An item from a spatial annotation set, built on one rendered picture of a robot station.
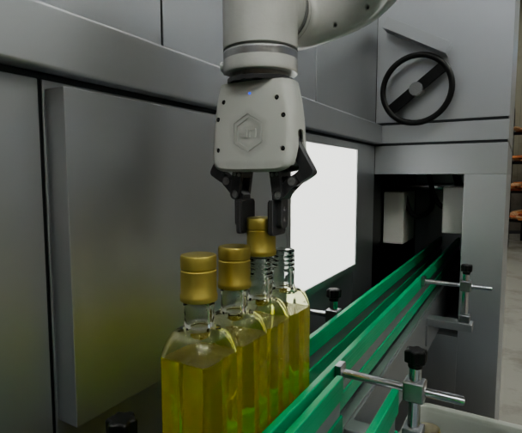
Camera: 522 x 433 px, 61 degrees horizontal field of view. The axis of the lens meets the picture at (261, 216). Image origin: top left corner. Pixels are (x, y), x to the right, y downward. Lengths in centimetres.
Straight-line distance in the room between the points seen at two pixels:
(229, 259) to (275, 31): 24
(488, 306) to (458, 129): 52
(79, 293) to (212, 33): 43
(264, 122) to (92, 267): 23
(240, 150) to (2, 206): 24
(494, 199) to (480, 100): 29
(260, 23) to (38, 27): 21
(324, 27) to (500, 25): 95
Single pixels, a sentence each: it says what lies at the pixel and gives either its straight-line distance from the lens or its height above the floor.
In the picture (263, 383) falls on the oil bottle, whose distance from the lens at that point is 51.
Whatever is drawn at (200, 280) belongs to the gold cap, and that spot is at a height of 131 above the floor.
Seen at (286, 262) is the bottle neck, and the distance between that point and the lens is 56.
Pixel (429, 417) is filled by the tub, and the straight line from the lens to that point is 89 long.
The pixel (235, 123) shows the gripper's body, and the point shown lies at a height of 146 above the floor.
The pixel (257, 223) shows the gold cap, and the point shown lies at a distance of 50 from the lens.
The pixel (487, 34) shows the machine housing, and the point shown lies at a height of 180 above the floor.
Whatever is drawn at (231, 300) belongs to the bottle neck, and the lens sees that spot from 47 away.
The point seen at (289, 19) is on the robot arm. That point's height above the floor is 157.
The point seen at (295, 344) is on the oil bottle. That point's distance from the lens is 57.
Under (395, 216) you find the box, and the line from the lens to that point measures 159.
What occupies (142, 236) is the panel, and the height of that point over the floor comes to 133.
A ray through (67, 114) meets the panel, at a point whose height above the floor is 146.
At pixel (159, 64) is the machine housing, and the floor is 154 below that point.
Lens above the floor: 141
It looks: 5 degrees down
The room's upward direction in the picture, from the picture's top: straight up
